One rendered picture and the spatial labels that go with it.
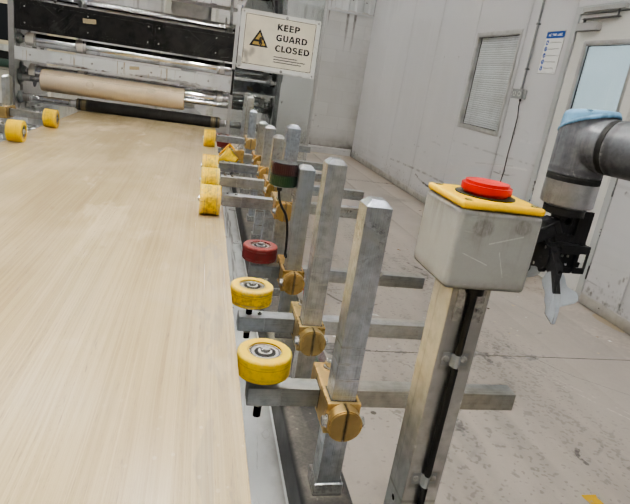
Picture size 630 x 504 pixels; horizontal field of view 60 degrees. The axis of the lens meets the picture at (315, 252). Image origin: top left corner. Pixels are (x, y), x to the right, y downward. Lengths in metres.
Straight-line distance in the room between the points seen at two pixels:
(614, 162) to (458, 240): 0.58
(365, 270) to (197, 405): 0.27
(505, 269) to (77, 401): 0.49
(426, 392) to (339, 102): 9.74
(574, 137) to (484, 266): 0.60
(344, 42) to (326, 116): 1.29
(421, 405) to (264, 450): 0.61
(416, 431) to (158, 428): 0.29
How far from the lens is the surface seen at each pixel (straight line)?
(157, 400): 0.70
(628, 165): 0.97
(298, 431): 1.01
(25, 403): 0.71
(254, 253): 1.23
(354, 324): 0.74
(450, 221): 0.43
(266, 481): 1.02
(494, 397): 0.95
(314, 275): 0.98
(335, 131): 10.20
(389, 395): 0.87
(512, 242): 0.45
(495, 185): 0.45
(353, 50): 10.20
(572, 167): 1.02
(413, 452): 0.53
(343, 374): 0.78
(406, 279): 1.36
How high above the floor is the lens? 1.29
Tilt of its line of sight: 18 degrees down
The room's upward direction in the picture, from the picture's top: 9 degrees clockwise
